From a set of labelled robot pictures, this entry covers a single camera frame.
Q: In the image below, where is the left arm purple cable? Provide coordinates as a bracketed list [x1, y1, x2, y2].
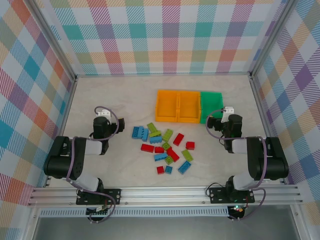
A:
[65, 106, 120, 224]

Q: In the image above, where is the aluminium side rail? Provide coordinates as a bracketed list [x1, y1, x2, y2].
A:
[249, 76, 287, 186]
[44, 76, 78, 188]

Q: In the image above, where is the small circuit board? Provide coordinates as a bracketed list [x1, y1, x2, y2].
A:
[228, 204, 247, 216]
[85, 206, 112, 217]

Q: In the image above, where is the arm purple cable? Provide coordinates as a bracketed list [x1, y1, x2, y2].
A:
[205, 108, 267, 221]
[65, 106, 120, 224]

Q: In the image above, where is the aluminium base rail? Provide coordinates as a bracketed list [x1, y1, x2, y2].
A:
[27, 184, 304, 207]

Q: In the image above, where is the aluminium frame post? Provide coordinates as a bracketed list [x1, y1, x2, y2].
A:
[248, 0, 298, 80]
[29, 0, 78, 82]

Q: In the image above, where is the white slotted cable duct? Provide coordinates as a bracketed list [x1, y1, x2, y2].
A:
[39, 206, 230, 218]

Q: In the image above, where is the green plastic bin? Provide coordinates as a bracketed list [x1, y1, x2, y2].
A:
[199, 91, 225, 125]

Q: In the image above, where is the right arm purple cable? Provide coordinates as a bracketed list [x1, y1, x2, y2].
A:
[205, 108, 267, 221]

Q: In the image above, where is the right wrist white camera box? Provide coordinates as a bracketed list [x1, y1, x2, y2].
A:
[221, 106, 236, 123]

